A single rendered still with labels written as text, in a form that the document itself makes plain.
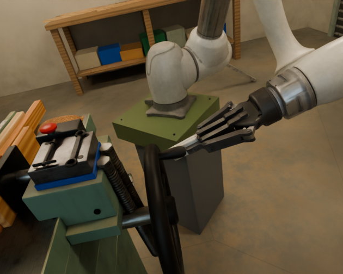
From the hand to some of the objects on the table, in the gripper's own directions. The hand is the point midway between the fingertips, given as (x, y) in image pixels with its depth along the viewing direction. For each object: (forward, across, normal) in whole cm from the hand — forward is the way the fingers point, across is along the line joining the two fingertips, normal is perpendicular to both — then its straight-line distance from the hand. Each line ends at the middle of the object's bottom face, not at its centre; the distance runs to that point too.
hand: (185, 147), depth 54 cm
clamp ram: (+28, +5, -11) cm, 30 cm away
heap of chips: (+30, -20, -11) cm, 38 cm away
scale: (+40, +5, -21) cm, 46 cm away
